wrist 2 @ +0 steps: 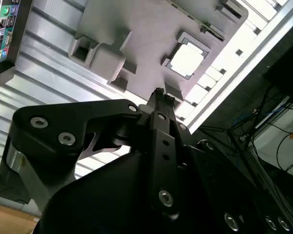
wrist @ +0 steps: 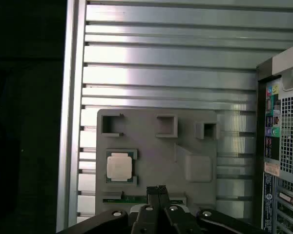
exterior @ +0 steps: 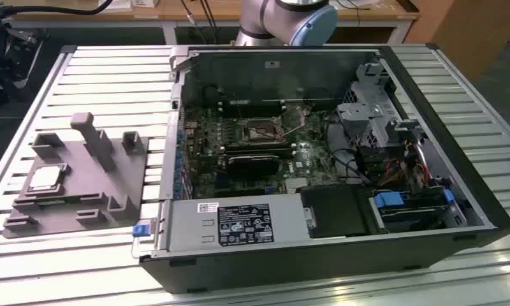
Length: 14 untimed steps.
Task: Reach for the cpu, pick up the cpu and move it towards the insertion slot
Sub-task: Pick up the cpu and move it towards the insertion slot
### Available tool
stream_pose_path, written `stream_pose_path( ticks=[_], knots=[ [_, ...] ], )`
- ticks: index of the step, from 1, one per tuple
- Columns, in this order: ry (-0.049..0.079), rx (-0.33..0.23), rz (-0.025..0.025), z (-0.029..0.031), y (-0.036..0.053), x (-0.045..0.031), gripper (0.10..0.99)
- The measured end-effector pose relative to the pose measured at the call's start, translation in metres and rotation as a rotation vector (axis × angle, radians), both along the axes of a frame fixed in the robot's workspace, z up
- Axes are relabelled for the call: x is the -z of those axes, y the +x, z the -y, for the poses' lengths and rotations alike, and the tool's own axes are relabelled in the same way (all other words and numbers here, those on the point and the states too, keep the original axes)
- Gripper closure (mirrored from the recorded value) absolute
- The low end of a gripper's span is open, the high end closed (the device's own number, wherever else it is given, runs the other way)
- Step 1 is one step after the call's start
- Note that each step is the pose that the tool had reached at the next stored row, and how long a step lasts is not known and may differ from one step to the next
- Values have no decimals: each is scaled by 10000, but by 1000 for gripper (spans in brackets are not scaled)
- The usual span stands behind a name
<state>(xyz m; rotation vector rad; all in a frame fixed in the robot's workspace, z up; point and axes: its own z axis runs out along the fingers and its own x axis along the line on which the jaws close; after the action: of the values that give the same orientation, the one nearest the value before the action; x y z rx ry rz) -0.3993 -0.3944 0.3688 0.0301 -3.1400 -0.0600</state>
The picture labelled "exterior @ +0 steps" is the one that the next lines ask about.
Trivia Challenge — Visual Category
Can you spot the silver CPU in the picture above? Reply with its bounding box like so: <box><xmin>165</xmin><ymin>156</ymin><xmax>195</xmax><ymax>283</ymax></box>
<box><xmin>26</xmin><ymin>163</ymin><xmax>71</xmax><ymax>193</ymax></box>

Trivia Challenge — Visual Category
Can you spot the black RAM slot bank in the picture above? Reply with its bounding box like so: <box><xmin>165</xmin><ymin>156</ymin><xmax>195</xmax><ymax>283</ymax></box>
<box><xmin>221</xmin><ymin>142</ymin><xmax>293</xmax><ymax>156</ymax></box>
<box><xmin>219</xmin><ymin>97</ymin><xmax>283</xmax><ymax>118</ymax></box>

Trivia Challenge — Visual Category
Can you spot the CPU socket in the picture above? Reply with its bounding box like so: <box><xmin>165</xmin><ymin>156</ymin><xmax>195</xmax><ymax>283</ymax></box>
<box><xmin>241</xmin><ymin>117</ymin><xmax>287</xmax><ymax>144</ymax></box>

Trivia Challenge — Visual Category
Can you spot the black graphics card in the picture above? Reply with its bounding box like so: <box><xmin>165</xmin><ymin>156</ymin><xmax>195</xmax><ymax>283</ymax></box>
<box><xmin>226</xmin><ymin>154</ymin><xmax>283</xmax><ymax>180</ymax></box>

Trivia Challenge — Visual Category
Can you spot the metal locking lever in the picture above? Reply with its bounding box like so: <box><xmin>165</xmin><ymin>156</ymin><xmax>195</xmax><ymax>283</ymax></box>
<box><xmin>282</xmin><ymin>122</ymin><xmax>311</xmax><ymax>139</ymax></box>

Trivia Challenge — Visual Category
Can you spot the green motherboard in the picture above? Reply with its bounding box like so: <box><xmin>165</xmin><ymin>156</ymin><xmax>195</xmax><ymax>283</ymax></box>
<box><xmin>178</xmin><ymin>101</ymin><xmax>366</xmax><ymax>200</ymax></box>

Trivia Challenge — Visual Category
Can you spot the black optical drive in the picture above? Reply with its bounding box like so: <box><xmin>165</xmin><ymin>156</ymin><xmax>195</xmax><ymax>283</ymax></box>
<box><xmin>295</xmin><ymin>184</ymin><xmax>386</xmax><ymax>240</ymax></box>

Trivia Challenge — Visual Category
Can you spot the metal disk bay cage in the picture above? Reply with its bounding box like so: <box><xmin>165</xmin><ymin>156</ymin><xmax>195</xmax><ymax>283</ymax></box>
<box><xmin>334</xmin><ymin>62</ymin><xmax>422</xmax><ymax>151</ymax></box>

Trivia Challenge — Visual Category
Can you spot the silver power supply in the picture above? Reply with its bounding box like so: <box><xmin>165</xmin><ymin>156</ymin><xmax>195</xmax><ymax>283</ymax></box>
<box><xmin>151</xmin><ymin>194</ymin><xmax>314</xmax><ymax>256</ymax></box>

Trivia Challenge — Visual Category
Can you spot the hard disk in blue carrier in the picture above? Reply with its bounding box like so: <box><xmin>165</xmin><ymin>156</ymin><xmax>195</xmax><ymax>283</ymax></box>
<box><xmin>370</xmin><ymin>187</ymin><xmax>457</xmax><ymax>231</ymax></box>

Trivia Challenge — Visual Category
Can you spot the black PC case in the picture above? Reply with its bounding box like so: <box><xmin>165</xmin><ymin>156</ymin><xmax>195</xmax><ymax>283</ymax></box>
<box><xmin>137</xmin><ymin>44</ymin><xmax>510</xmax><ymax>295</ymax></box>

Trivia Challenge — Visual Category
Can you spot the grey parts rack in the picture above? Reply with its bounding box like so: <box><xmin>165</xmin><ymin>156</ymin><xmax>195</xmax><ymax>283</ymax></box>
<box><xmin>2</xmin><ymin>112</ymin><xmax>150</xmax><ymax>240</ymax></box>

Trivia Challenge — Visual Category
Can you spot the wooden desk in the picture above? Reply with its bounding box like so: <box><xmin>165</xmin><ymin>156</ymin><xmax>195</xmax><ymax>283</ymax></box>
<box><xmin>8</xmin><ymin>0</ymin><xmax>422</xmax><ymax>45</ymax></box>

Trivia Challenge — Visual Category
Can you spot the wooden cabinet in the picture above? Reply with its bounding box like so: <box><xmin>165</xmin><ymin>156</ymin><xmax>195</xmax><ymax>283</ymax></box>
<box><xmin>431</xmin><ymin>0</ymin><xmax>510</xmax><ymax>82</ymax></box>

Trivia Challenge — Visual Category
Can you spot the black equipment stand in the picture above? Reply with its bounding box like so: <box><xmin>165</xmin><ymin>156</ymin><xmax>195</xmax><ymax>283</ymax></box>
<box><xmin>0</xmin><ymin>0</ymin><xmax>53</xmax><ymax>110</ymax></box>

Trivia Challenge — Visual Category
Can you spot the black wire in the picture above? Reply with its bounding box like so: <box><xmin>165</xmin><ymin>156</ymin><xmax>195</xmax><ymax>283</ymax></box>
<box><xmin>330</xmin><ymin>149</ymin><xmax>373</xmax><ymax>186</ymax></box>

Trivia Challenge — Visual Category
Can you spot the coloured wire bundle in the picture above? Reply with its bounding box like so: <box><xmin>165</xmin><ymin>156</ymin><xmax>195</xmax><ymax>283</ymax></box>
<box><xmin>381</xmin><ymin>157</ymin><xmax>435</xmax><ymax>193</ymax></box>

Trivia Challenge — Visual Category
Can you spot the thick black cable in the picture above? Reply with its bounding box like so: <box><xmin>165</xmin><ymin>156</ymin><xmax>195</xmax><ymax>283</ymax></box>
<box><xmin>0</xmin><ymin>0</ymin><xmax>115</xmax><ymax>17</ymax></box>

